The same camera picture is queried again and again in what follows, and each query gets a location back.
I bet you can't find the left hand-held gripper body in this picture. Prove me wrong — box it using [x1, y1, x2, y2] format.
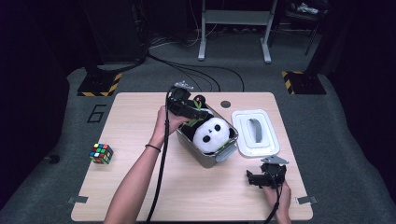
[167, 80, 195, 117]

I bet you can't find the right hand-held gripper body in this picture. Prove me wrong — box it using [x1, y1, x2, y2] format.
[261, 155, 290, 190]

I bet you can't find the panda plush toy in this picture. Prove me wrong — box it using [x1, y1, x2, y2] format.
[180, 94, 236, 156]

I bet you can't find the white box lid grey handle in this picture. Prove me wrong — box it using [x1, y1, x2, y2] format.
[231, 108, 280, 159]

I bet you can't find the grey plastic storage box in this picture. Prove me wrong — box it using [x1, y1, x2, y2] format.
[176, 104, 240, 169]

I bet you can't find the colourful puzzle cube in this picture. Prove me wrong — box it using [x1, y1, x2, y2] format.
[89, 143, 115, 165]

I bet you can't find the person's right hand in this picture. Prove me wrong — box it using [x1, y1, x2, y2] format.
[263, 181, 292, 217]

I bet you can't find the person's left hand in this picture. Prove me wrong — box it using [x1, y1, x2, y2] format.
[152, 105, 188, 147]

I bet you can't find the grey tape strip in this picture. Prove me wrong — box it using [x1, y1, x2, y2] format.
[296, 195, 318, 205]
[67, 195, 90, 205]

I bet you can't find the black wrist band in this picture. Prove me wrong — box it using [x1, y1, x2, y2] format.
[144, 143, 163, 153]

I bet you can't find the black yellow striped stand base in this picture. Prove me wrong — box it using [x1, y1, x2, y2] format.
[281, 70, 327, 95]
[77, 72, 123, 97]

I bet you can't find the black cabinet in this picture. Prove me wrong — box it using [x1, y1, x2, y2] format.
[80, 0, 148, 63]

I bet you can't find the dark chair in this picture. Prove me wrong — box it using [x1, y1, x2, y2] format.
[274, 0, 325, 57]

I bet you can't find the white crumpled cloth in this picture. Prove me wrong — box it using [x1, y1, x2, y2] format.
[295, 2, 320, 15]

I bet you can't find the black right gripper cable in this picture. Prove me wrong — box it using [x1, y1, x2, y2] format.
[264, 174, 284, 224]

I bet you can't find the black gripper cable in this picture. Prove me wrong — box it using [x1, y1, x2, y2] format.
[264, 174, 284, 224]
[146, 86, 176, 224]

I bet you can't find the black floor cable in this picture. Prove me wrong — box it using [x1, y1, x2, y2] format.
[167, 62, 221, 93]
[147, 50, 246, 93]

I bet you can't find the white floor cable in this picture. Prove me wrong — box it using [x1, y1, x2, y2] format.
[148, 18, 219, 50]

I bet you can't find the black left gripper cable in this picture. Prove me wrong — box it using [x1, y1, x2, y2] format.
[146, 86, 176, 224]

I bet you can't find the white metal stand frame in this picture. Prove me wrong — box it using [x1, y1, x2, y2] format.
[197, 0, 279, 64]

